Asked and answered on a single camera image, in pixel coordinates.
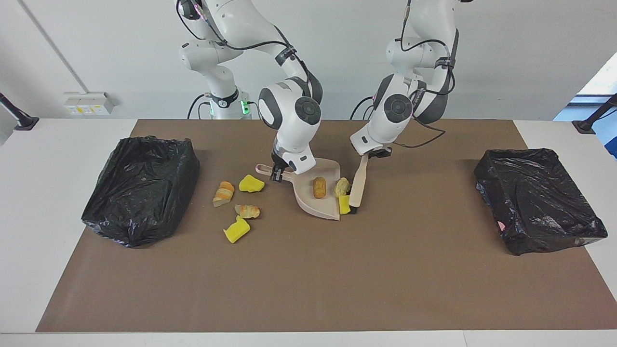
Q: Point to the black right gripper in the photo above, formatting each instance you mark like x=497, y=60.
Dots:
x=280, y=160

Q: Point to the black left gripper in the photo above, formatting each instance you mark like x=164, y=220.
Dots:
x=378, y=153

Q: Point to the beige plastic dustpan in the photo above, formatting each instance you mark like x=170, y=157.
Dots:
x=308, y=202

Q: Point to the brown bread roll toy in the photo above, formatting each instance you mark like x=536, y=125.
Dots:
x=319, y=188

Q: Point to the beige hand brush black bristles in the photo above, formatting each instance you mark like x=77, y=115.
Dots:
x=359, y=185

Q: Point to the pale crusty bread toy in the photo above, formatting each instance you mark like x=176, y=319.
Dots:
x=342, y=186

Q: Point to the yellow sponge piece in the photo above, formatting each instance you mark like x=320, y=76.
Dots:
x=250, y=184
x=236, y=231
x=344, y=205

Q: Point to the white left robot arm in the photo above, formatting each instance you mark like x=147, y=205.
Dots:
x=397, y=106

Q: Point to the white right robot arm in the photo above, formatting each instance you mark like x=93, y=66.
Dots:
x=289, y=111

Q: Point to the black bag lined bin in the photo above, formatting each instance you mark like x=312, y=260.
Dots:
x=140, y=193

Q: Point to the black bag bin pink spot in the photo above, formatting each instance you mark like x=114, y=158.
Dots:
x=535, y=202

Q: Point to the small striped croissant toy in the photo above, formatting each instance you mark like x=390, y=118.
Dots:
x=248, y=211

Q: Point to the striped sliced bread toy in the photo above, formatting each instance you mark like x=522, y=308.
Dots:
x=224, y=193

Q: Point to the brown table mat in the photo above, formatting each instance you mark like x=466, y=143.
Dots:
x=308, y=299

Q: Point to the bright window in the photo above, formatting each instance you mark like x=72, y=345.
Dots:
x=602, y=82

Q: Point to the white wall socket box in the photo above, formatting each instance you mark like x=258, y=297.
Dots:
x=87, y=103

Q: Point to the white wall conduit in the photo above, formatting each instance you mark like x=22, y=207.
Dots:
x=49, y=43

